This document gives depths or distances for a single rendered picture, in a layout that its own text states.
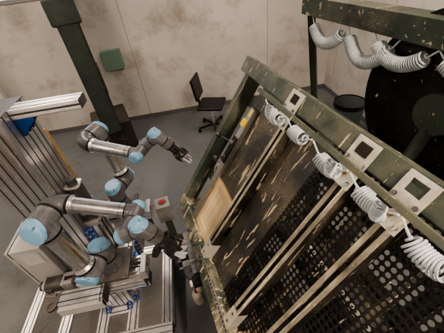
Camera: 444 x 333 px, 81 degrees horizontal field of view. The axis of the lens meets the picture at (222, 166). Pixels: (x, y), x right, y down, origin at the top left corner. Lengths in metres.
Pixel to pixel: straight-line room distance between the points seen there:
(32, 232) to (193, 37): 4.24
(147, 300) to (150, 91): 3.81
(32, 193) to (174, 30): 3.89
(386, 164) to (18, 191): 1.65
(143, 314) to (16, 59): 4.55
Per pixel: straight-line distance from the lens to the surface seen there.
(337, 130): 1.13
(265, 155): 1.44
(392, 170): 0.99
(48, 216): 1.41
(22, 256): 2.05
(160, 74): 5.22
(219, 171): 1.84
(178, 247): 1.29
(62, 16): 4.02
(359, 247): 1.05
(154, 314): 2.56
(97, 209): 1.38
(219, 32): 5.08
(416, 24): 1.39
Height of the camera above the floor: 2.48
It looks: 40 degrees down
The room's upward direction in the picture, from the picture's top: 8 degrees counter-clockwise
